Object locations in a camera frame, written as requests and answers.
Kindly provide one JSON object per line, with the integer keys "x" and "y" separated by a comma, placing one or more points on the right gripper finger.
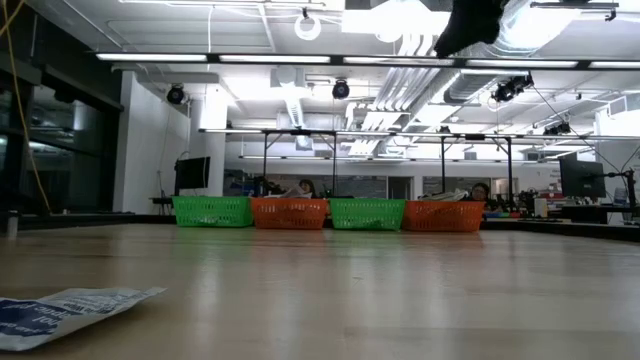
{"x": 472, "y": 25}

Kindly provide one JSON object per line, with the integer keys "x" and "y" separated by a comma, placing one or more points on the green striped adhesive bandage packet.
{"x": 445, "y": 196}

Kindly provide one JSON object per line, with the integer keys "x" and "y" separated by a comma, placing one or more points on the white packet dark print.
{"x": 295, "y": 193}
{"x": 60, "y": 312}

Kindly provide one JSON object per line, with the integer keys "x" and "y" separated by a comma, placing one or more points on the black background robot arm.
{"x": 262, "y": 186}

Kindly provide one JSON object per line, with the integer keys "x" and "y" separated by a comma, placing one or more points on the black ceiling spotlight cluster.
{"x": 557, "y": 128}
{"x": 511, "y": 89}

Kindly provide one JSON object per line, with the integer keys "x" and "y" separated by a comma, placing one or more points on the black round ceiling fixture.
{"x": 176, "y": 94}
{"x": 341, "y": 89}

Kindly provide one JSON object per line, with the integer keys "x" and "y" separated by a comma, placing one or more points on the white round ceiling lamp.
{"x": 307, "y": 37}

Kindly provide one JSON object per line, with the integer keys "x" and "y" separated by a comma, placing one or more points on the person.
{"x": 306, "y": 187}
{"x": 480, "y": 192}

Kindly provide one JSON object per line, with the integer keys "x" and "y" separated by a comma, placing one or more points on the black computer monitor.
{"x": 192, "y": 172}
{"x": 581, "y": 177}

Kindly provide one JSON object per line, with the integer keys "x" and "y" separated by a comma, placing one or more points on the orange-red plastic basket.
{"x": 442, "y": 216}
{"x": 288, "y": 214}

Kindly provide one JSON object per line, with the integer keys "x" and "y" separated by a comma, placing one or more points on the green plastic basket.
{"x": 212, "y": 212}
{"x": 366, "y": 214}

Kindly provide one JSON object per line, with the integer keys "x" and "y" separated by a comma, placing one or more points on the long ceiling light strip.
{"x": 150, "y": 57}

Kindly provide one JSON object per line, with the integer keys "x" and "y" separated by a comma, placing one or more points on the metal bottle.
{"x": 12, "y": 225}

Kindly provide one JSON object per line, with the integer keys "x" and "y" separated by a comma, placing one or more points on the silver ceiling duct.
{"x": 480, "y": 75}

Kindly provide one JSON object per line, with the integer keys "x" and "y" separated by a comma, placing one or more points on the black background frame rig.
{"x": 300, "y": 132}
{"x": 475, "y": 136}

